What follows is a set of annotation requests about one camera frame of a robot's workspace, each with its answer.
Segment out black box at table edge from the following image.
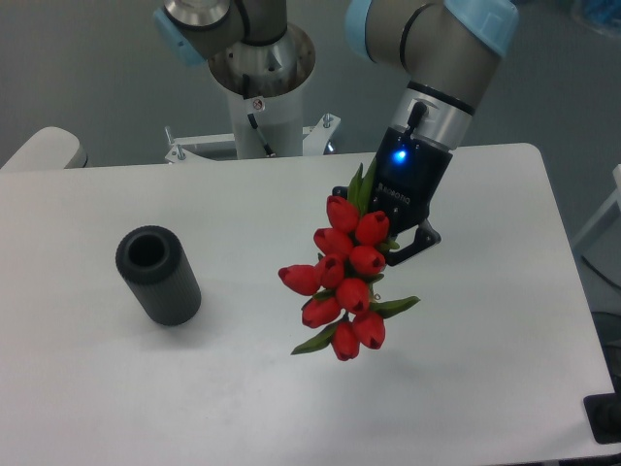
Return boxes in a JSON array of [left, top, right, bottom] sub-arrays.
[[583, 393, 620, 445]]

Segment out black cable on pedestal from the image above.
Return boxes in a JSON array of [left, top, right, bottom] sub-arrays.
[[241, 73, 278, 159]]

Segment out blue object top right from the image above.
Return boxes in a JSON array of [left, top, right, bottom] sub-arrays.
[[571, 0, 620, 37]]

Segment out white furniture at right edge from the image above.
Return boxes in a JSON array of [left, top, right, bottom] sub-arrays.
[[570, 165, 620, 291]]

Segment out white metal base frame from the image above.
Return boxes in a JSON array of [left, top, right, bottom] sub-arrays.
[[164, 113, 342, 164]]

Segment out white chair armrest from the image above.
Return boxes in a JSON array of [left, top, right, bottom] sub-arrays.
[[1, 126, 88, 174]]

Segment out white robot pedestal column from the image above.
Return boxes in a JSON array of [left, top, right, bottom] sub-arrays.
[[207, 21, 317, 160]]

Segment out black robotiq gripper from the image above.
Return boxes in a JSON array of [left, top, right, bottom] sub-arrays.
[[332, 128, 452, 267]]

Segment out red tulip bouquet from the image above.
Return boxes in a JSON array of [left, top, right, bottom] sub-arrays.
[[278, 161, 419, 361]]

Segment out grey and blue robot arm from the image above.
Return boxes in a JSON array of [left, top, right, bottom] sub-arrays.
[[153, 1, 519, 266]]

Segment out black ribbed cylindrical vase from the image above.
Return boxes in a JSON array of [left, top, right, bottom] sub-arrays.
[[115, 225, 202, 326]]

